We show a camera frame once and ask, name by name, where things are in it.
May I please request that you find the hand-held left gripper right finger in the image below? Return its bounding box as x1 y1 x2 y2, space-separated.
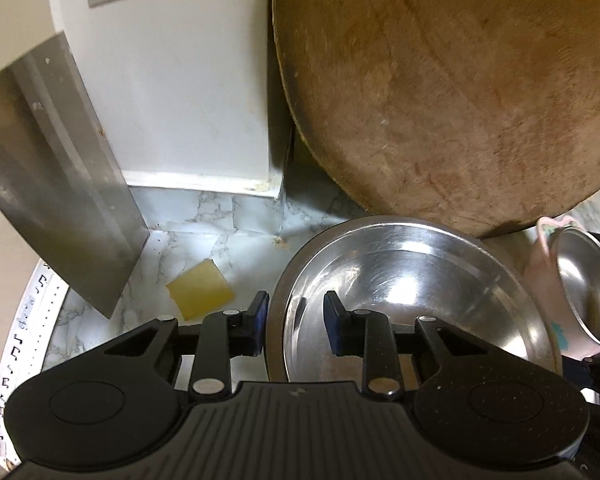
323 290 488 402

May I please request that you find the small yellow square piece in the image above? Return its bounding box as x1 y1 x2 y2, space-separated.
166 258 237 322

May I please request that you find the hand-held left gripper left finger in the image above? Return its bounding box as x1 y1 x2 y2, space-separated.
102 290 272 403

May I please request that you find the steel cleaver blade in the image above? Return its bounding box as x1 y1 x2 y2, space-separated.
0 30 151 320

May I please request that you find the pink steel-lined cup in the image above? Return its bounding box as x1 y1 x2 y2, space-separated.
522 215 600 361

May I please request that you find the stainless steel bowl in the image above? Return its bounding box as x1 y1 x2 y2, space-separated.
265 216 563 386

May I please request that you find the white patterned trim strip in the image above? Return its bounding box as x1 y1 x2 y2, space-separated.
0 260 71 461

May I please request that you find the round wooden cutting board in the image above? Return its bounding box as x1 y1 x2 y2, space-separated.
271 0 600 238

